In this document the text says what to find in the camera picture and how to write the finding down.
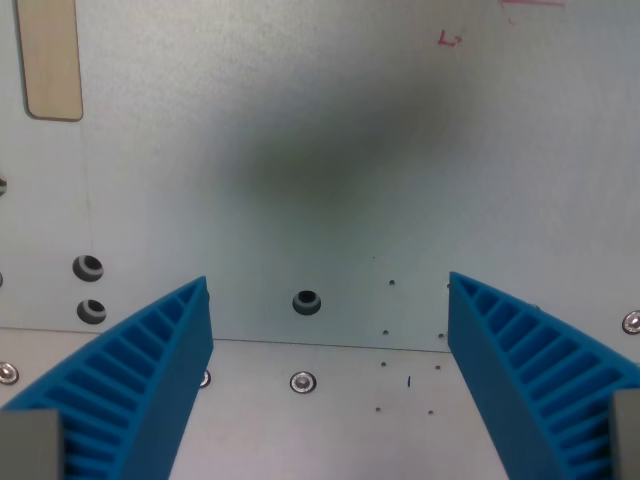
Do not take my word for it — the light wooden panel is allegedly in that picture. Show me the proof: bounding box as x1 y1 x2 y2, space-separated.
15 0 84 122

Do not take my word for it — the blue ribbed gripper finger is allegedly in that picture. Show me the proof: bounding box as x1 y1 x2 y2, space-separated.
0 275 215 480
447 271 640 480

